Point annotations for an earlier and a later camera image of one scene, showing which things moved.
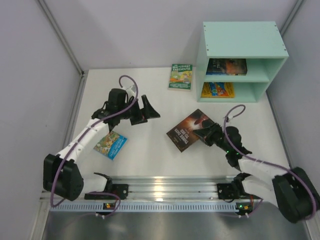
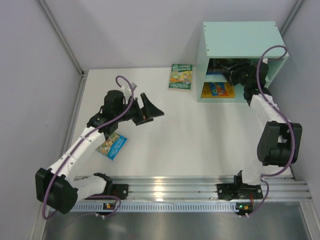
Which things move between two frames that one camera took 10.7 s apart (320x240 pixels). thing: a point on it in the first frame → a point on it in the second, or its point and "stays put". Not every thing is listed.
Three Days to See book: (183, 135) → (218, 66)
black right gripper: (211, 135) → (230, 72)
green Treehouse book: (181, 77) stays put
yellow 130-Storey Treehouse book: (218, 90) stays put
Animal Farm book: (222, 73) stays put
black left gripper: (139, 113) stays put
